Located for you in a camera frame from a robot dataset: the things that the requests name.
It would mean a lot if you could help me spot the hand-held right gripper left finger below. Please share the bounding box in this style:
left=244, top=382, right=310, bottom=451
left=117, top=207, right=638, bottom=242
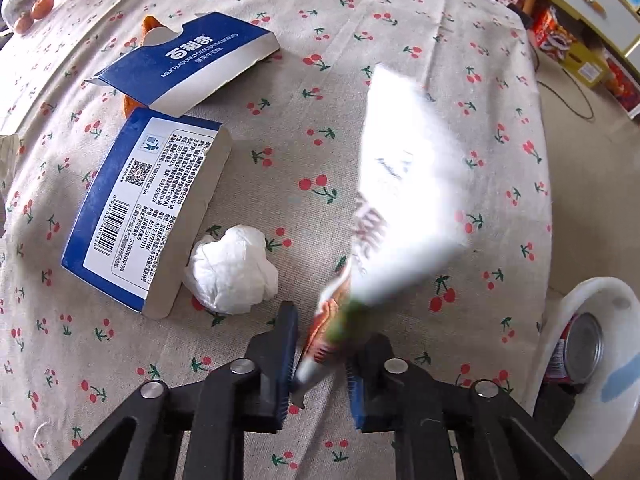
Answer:
left=47, top=301, right=300, bottom=480

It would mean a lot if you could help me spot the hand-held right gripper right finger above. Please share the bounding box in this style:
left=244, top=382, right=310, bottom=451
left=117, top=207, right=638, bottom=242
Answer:
left=345, top=332, right=596, bottom=480

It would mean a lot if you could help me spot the white snack wrapper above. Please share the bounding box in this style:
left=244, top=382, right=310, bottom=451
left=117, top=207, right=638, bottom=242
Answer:
left=291, top=62, right=471, bottom=408

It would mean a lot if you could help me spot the red can with silver lid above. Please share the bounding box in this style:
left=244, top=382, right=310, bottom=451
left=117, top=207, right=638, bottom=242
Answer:
left=542, top=312, right=606, bottom=386

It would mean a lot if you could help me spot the white plastic trash bin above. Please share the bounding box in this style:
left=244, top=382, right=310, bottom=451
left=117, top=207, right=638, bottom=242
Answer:
left=530, top=277, right=640, bottom=479

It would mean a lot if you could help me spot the crumpled white tissue ball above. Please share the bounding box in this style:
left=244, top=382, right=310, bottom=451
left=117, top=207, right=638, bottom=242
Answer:
left=184, top=225, right=280, bottom=316

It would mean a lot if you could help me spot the blue box with barcode label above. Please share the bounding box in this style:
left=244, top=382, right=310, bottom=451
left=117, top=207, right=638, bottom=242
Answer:
left=61, top=107, right=234, bottom=321

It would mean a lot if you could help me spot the open blue box sleeve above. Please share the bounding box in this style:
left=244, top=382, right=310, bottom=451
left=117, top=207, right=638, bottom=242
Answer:
left=82, top=11, right=281, bottom=120

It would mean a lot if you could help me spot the cherry print tablecloth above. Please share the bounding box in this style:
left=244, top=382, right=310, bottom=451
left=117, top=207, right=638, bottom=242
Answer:
left=0, top=0, right=557, bottom=480

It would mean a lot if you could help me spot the orange peel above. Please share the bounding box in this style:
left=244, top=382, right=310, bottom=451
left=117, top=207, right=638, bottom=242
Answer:
left=122, top=15, right=161, bottom=119

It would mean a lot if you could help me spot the yellow cardboard box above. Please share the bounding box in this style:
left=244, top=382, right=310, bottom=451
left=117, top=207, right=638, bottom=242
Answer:
left=565, top=42, right=612, bottom=89

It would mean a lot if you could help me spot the red patterned box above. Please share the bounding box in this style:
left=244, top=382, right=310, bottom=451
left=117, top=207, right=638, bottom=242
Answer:
left=602, top=50, right=640, bottom=112

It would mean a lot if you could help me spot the black cable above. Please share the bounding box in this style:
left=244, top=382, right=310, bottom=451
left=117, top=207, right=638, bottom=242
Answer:
left=530, top=45, right=597, bottom=122

